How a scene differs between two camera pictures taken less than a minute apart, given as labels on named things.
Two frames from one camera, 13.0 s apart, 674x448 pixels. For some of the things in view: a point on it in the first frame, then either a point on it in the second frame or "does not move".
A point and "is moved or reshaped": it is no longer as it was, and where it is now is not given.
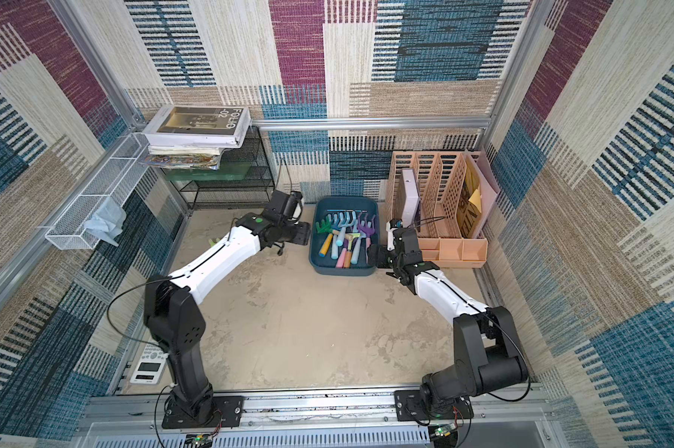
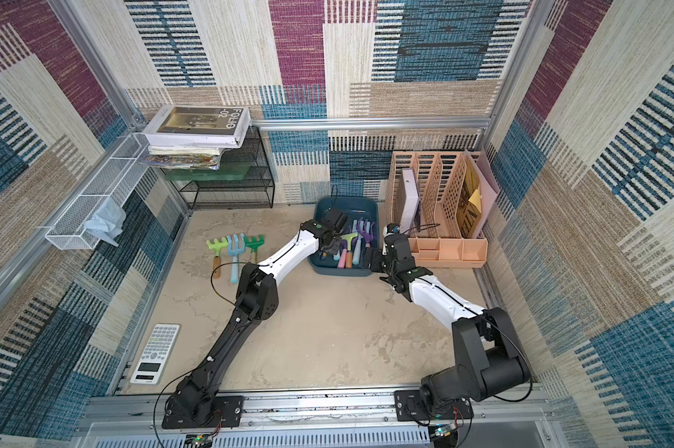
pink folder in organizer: (488, 188) does not move
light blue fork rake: (344, 224) is moved or reshaped
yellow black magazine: (470, 203) does not move
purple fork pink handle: (341, 260) does not move
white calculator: (151, 366) does not move
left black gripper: (305, 233) to (335, 250)
